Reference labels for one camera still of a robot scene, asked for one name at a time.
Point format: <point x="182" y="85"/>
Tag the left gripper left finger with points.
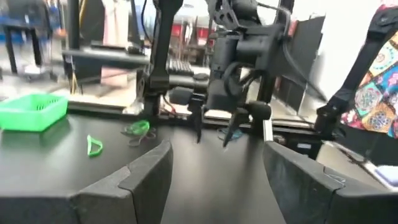
<point x="102" y="205"/>

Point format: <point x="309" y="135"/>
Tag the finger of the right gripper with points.
<point x="234" y="124"/>
<point x="199" y="118"/>

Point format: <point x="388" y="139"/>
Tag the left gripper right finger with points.
<point x="311" y="199"/>

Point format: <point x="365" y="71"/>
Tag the blue rubber band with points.
<point x="236" y="134"/>

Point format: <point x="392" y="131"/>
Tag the thick green rubber band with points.
<point x="89" y="147"/>

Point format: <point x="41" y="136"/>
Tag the green plastic basket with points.
<point x="31" y="115"/>

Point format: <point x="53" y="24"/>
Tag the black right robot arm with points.
<point x="164" y="37"/>

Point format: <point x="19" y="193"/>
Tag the black keyboard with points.
<point x="182" y="67"/>

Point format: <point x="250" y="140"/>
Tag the crumpled clear plastic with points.
<point x="135" y="107"/>

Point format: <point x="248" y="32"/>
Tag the black pole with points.
<point x="73" y="25"/>

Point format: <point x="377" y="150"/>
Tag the black diagonal frame strut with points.
<point x="357" y="71"/>

